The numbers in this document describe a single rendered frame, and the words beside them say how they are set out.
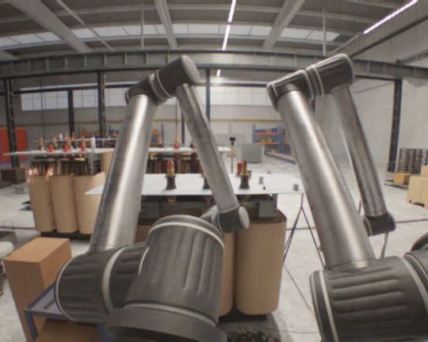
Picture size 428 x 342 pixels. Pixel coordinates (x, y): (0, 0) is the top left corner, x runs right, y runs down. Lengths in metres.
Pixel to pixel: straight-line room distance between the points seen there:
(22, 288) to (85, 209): 2.02
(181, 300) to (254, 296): 1.67
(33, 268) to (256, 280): 1.67
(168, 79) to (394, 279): 1.03
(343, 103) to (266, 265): 1.35
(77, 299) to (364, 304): 0.68
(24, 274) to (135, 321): 1.64
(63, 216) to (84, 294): 3.52
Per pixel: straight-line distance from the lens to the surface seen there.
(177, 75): 1.02
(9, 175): 11.14
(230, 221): 1.00
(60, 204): 4.07
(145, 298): 0.44
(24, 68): 12.86
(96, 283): 0.59
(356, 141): 1.08
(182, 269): 0.45
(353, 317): 0.61
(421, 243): 0.73
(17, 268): 2.01
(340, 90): 1.07
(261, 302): 2.13
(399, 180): 9.55
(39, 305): 1.53
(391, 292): 0.62
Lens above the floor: 1.74
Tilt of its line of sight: 9 degrees down
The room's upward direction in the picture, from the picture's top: straight up
